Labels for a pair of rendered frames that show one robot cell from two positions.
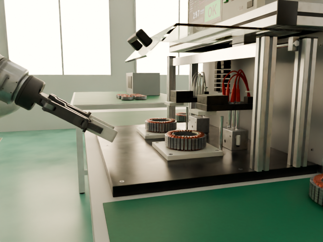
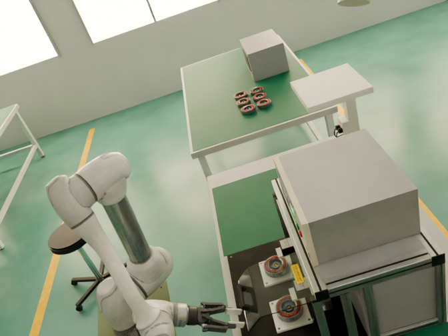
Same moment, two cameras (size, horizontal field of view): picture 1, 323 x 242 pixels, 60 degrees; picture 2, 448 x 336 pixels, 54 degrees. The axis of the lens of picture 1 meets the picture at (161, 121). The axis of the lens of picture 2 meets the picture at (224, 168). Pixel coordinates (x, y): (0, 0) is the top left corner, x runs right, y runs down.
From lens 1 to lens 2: 146 cm
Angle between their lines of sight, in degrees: 30
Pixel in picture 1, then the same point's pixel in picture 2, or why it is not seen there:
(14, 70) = (182, 315)
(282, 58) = not seen: hidden behind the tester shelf
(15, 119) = (119, 96)
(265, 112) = (324, 327)
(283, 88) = not seen: hidden behind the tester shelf
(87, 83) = (190, 23)
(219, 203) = not seen: outside the picture
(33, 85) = (193, 318)
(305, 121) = (353, 324)
